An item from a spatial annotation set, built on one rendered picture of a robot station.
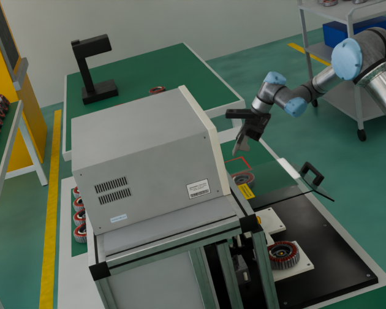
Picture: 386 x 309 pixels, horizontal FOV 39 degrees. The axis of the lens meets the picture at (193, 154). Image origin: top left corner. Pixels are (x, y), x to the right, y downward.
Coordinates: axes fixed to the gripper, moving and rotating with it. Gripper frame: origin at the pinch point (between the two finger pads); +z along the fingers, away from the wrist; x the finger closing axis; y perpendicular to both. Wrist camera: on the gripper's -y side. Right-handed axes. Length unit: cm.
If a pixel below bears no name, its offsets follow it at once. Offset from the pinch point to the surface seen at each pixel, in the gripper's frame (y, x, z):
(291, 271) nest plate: 28, -62, 0
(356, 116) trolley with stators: 88, 186, 22
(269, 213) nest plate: 20.3, -27.5, 4.6
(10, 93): -174, 219, 147
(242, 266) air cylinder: 13, -63, 5
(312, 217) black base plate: 33.2, -31.2, -3.3
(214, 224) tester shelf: -3, -83, -18
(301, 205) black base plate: 30.0, -22.3, -1.2
